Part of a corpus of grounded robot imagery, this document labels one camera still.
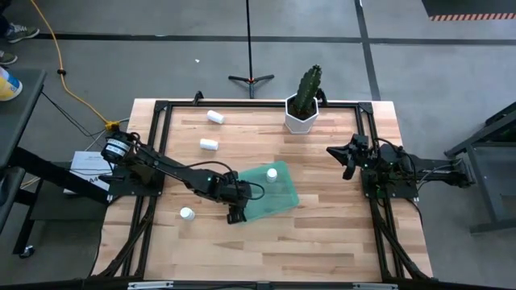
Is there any black tripod stand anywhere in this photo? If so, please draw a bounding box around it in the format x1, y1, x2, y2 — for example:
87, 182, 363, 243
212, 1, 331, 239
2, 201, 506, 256
227, 0, 275, 100

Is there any black metal stand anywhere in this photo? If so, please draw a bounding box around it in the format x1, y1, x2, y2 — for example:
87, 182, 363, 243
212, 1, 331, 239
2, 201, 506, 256
444, 100, 516, 234

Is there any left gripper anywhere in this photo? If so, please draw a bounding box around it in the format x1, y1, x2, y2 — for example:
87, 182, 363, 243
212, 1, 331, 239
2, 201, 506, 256
223, 180, 254, 225

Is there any green cactus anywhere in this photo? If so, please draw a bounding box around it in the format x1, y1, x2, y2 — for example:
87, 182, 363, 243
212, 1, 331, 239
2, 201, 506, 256
290, 64, 323, 118

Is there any yellow extension cable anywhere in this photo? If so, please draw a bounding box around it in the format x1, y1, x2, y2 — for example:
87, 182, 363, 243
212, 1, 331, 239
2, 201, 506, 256
30, 0, 122, 132

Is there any person's shoe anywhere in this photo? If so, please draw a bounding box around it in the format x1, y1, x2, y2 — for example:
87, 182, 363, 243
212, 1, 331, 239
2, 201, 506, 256
0, 50, 19, 66
3, 22, 40, 44

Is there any white hexagonal plant pot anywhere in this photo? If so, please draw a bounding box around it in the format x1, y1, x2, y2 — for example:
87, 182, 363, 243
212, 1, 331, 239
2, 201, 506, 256
284, 93, 320, 135

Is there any black mat with orange stripes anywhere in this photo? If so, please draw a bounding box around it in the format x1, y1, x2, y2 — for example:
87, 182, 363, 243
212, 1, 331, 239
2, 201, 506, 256
421, 0, 516, 22

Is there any white printed paper sheet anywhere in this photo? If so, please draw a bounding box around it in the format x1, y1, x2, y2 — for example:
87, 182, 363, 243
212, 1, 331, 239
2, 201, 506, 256
70, 151, 116, 194

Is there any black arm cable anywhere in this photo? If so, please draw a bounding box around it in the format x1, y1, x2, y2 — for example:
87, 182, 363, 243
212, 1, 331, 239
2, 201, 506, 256
183, 159, 267, 201

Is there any white yellow blue container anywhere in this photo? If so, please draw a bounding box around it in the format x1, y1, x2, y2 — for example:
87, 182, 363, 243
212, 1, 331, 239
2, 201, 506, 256
0, 66, 23, 102

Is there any dark grey side table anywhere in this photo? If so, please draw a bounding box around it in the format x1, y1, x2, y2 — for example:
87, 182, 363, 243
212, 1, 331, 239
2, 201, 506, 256
0, 68, 118, 259

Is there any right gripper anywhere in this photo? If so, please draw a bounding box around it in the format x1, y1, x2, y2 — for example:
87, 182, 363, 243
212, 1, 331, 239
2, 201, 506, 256
326, 144, 379, 180

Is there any translucent green plastic basket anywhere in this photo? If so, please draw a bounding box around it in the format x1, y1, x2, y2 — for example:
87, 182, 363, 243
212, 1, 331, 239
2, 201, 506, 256
236, 160, 301, 223

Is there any silver metal bracket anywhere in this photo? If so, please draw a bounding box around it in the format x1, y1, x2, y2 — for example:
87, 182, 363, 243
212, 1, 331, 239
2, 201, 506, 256
352, 282, 399, 290
127, 280, 175, 290

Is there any black aluminium table frame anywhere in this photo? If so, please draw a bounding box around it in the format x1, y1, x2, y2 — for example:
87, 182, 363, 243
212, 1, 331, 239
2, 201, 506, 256
91, 90, 435, 290

